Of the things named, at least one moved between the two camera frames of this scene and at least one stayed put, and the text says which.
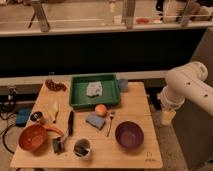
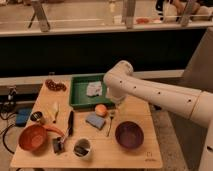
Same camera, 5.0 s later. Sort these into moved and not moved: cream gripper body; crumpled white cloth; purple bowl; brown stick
Moved: cream gripper body
Not moved: brown stick; purple bowl; crumpled white cloth
